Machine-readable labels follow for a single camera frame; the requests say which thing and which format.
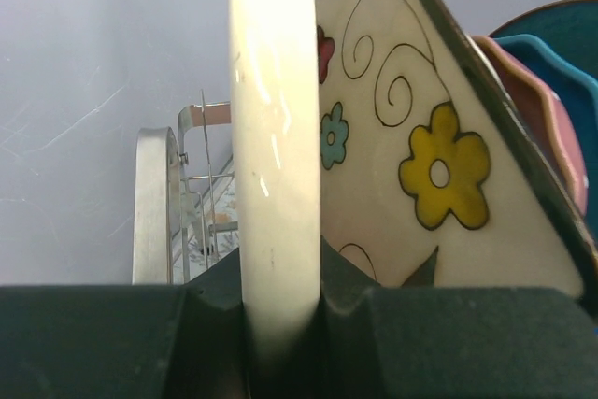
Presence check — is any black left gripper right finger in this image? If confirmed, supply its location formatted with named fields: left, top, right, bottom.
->
left=320, top=244, right=597, bottom=398

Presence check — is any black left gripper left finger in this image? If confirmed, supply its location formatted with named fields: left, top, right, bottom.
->
left=1, top=252, right=258, bottom=398

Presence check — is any square floral plate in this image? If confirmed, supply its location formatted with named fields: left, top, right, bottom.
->
left=316, top=0, right=597, bottom=306

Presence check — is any pink cream round plate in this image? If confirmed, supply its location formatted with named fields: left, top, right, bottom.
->
left=230, top=0, right=320, bottom=343

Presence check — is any steel dish rack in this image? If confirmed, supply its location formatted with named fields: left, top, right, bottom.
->
left=132, top=101, right=238, bottom=284

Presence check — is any pink polka dot plate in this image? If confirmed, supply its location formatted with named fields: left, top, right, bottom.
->
left=472, top=36, right=589, bottom=214

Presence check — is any blue polka dot plate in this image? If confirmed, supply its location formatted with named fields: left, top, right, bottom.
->
left=494, top=34, right=597, bottom=235

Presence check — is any dark teal round plate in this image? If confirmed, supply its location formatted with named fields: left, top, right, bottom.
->
left=491, top=0, right=598, bottom=78

